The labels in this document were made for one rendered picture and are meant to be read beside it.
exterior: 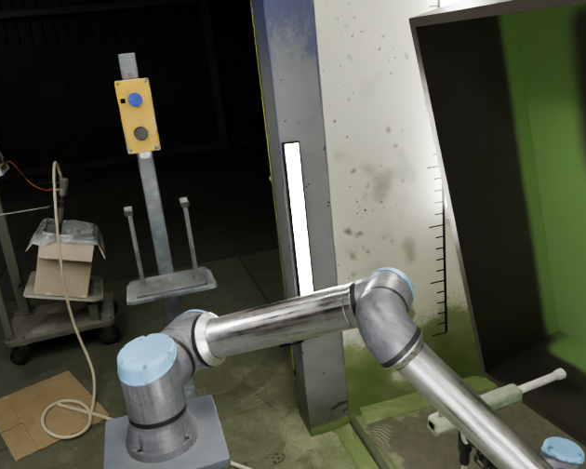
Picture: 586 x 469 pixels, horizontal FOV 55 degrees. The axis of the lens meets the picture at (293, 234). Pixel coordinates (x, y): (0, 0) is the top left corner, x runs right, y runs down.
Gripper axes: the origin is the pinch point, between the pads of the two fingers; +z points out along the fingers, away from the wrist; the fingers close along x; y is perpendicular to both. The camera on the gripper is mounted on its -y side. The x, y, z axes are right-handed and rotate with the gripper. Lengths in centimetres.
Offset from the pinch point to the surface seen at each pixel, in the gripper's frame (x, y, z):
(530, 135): 48, -69, 29
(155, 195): -58, -50, 110
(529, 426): 57, 54, 27
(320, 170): 0, -54, 83
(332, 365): -6, 28, 74
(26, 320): -134, 57, 248
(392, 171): 29, -48, 79
